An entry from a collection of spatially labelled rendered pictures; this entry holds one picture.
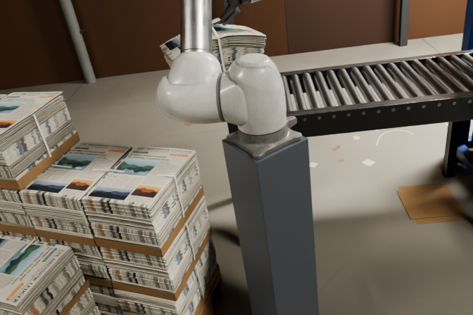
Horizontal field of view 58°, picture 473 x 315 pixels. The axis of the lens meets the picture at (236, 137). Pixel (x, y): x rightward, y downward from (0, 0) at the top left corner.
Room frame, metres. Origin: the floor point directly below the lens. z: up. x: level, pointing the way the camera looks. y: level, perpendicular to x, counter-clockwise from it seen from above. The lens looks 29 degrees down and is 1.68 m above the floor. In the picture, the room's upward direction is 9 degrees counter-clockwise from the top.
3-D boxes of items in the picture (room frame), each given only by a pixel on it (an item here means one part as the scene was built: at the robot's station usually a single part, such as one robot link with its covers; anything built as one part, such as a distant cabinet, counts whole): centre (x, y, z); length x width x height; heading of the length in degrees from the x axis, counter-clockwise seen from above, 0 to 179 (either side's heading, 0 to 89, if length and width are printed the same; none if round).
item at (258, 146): (1.20, -0.10, 1.03); 0.22 x 0.18 x 0.06; 119
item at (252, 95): (1.19, -0.08, 1.17); 0.18 x 0.16 x 0.22; 75
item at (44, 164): (1.60, 0.89, 0.86); 0.38 x 0.29 x 0.04; 158
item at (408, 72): (1.92, -0.93, 0.77); 0.47 x 0.05 x 0.05; 174
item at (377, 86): (1.94, -0.73, 0.77); 0.47 x 0.05 x 0.05; 174
